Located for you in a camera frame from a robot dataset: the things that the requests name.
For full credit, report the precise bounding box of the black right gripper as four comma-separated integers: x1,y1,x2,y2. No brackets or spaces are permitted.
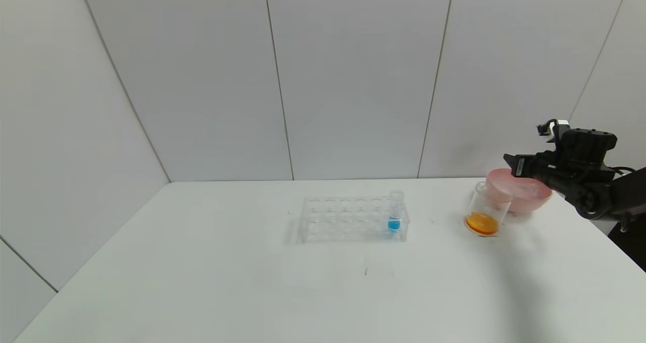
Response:
503,152,561,186

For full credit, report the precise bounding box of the clear glass beaker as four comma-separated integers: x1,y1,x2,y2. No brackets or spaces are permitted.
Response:
464,182,512,238

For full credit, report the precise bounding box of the test tube with blue liquid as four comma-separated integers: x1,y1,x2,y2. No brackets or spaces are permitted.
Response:
388,191,404,233

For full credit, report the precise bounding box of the clear acrylic test tube rack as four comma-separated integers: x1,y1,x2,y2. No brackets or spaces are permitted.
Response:
298,197,409,244

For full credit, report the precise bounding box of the pink bowl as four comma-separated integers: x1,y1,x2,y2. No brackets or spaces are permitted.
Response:
486,168,553,214

